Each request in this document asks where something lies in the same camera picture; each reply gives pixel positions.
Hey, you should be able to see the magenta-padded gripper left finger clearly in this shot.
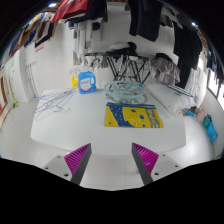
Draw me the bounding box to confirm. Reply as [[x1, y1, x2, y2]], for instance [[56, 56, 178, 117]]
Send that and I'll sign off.
[[42, 143, 92, 186]]

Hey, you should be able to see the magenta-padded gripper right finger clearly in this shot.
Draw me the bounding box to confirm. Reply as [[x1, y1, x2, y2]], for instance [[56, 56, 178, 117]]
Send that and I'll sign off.
[[131, 142, 184, 186]]

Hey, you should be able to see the yellow and blue towel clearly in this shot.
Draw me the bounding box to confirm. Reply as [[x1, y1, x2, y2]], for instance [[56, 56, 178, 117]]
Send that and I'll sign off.
[[104, 102, 165, 129]]

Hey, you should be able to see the blue brush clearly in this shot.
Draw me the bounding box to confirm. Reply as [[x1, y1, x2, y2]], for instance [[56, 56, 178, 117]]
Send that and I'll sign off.
[[184, 108, 198, 118]]

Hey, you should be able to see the white folded pad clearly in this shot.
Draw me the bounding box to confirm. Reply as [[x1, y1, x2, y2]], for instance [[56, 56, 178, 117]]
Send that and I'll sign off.
[[146, 83, 196, 113]]

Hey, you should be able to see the pink bag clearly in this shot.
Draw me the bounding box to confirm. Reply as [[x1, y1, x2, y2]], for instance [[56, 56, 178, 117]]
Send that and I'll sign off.
[[195, 107, 208, 123]]

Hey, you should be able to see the blue bag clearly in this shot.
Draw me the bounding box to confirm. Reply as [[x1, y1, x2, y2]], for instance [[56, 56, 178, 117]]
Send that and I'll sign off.
[[205, 122, 219, 144]]

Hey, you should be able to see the pale blue round peg hanger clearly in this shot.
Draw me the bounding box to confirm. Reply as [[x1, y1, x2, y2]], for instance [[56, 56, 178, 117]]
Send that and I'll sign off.
[[104, 80, 148, 105]]

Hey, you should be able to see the yellow floor sign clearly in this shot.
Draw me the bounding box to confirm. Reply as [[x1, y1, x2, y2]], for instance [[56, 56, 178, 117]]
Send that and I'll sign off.
[[71, 75, 80, 90]]

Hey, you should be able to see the teal hoop hanger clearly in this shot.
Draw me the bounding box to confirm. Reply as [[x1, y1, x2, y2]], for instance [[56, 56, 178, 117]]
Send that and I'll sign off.
[[163, 81, 195, 98]]

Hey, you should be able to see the blue detergent bottle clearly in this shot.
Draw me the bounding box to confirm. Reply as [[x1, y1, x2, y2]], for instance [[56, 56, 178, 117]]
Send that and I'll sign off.
[[77, 65, 98, 95]]

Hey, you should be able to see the grey draped garment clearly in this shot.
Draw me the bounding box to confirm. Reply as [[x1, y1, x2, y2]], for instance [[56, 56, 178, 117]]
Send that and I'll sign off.
[[149, 53, 181, 86]]

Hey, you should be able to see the black clothes hangers bunch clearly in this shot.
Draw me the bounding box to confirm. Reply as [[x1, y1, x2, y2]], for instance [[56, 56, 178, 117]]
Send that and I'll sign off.
[[89, 57, 103, 70]]

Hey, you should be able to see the black folding drying rack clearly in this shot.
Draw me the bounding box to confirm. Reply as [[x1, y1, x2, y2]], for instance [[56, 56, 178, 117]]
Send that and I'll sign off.
[[84, 41, 151, 85]]

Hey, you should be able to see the hanging clothes row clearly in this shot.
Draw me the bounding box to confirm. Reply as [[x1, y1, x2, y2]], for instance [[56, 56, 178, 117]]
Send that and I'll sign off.
[[3, 0, 224, 89]]

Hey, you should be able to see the purple wire hangers pile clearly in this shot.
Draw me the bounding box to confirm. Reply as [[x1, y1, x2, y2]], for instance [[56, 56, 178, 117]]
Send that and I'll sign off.
[[33, 87, 77, 122]]

